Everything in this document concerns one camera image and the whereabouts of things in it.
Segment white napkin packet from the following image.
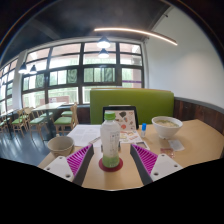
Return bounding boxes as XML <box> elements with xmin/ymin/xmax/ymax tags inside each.
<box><xmin>168</xmin><ymin>139</ymin><xmax>185</xmax><ymax>152</ymax></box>

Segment green-capped clear drink bottle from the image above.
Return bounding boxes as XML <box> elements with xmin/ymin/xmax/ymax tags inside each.
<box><xmin>99</xmin><ymin>111</ymin><xmax>122</xmax><ymax>169</ymax></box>

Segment small blue-capped bottle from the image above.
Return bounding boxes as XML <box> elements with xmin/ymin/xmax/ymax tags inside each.
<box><xmin>140</xmin><ymin>122</ymin><xmax>148</xmax><ymax>138</ymax></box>

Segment white paper sheet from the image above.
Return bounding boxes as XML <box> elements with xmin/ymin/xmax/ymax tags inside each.
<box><xmin>67</xmin><ymin>124</ymin><xmax>103</xmax><ymax>148</ymax></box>

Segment flat round red coaster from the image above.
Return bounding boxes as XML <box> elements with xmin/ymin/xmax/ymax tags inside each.
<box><xmin>98</xmin><ymin>157</ymin><xmax>124</xmax><ymax>173</ymax></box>

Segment long curved ceiling light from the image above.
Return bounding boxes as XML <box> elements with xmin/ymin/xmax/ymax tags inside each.
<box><xmin>93</xmin><ymin>27</ymin><xmax>179</xmax><ymax>47</ymax></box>

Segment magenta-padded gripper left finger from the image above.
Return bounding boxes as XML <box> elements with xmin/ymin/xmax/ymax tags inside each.
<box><xmin>43</xmin><ymin>143</ymin><xmax>96</xmax><ymax>187</ymax></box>

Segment green upholstered bench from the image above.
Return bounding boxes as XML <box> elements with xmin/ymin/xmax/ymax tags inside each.
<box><xmin>89</xmin><ymin>87</ymin><xmax>175</xmax><ymax>126</ymax></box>

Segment large dark-framed window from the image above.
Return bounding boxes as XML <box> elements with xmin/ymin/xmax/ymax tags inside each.
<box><xmin>0</xmin><ymin>41</ymin><xmax>145</xmax><ymax>116</ymax></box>

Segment dark pendant ceiling lamps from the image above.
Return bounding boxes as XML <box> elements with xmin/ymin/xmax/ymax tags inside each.
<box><xmin>18</xmin><ymin>35</ymin><xmax>112</xmax><ymax>75</ymax></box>

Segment wooden dining table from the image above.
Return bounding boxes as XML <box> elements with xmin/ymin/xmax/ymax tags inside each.
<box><xmin>31</xmin><ymin>102</ymin><xmax>66</xmax><ymax>134</ymax></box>

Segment small dark-edged card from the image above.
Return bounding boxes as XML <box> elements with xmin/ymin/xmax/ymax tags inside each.
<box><xmin>134</xmin><ymin>141</ymin><xmax>151</xmax><ymax>151</ymax></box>

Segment printed picture menu leaflet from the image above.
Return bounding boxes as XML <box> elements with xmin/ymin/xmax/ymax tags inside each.
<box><xmin>119</xmin><ymin>129</ymin><xmax>143</xmax><ymax>145</ymax></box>

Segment white ceramic bowl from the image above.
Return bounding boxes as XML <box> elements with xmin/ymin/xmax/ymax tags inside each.
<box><xmin>151</xmin><ymin>115</ymin><xmax>184</xmax><ymax>140</ymax></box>

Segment beige paper cup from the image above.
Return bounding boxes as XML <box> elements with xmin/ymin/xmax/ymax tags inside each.
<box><xmin>46</xmin><ymin>135</ymin><xmax>75</xmax><ymax>158</ymax></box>

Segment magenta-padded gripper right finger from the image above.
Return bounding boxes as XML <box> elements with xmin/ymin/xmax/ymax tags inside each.
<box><xmin>129</xmin><ymin>143</ymin><xmax>184</xmax><ymax>185</ymax></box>

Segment wooden chairs with green seats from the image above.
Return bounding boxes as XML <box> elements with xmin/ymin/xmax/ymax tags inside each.
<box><xmin>0</xmin><ymin>102</ymin><xmax>79</xmax><ymax>136</ymax></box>

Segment brown flat packet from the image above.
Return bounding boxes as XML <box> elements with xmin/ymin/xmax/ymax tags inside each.
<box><xmin>159</xmin><ymin>147</ymin><xmax>175</xmax><ymax>158</ymax></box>

